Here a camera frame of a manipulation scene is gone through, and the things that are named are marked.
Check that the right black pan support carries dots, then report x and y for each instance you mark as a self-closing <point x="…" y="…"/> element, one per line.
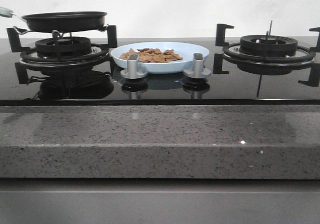
<point x="303" y="56"/>

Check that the black pan support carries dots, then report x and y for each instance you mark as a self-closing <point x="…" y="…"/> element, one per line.
<point x="303" y="56"/>
<point x="29" y="56"/>

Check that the left black gas burner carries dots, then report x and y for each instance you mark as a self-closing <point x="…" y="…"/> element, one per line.
<point x="68" y="46"/>

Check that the right black gas burner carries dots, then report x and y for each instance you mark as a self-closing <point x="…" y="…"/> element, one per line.
<point x="273" y="45"/>

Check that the light blue plate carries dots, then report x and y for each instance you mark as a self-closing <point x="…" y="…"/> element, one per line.
<point x="184" y="50"/>

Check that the left black pan support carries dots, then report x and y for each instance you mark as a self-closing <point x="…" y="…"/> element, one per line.
<point x="29" y="56"/>

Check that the black glass stove top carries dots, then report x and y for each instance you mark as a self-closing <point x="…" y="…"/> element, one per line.
<point x="229" y="84"/>

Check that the chrome wire pan trivet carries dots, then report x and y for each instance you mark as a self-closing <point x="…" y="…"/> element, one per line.
<point x="22" y="31"/>

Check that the brown meat pieces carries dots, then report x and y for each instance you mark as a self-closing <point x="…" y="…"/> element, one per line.
<point x="153" y="55"/>

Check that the black frying pan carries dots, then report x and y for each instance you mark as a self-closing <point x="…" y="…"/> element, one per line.
<point x="63" y="22"/>

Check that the silver stove knob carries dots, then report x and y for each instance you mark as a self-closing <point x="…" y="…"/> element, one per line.
<point x="133" y="71"/>
<point x="197" y="70"/>

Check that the right silver stove knob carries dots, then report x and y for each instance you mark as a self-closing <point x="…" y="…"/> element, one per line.
<point x="197" y="70"/>

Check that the black gas burner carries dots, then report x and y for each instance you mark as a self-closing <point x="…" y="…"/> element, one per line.
<point x="273" y="45"/>
<point x="68" y="46"/>

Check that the left silver stove knob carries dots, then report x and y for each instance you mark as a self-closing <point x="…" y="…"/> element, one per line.
<point x="133" y="71"/>

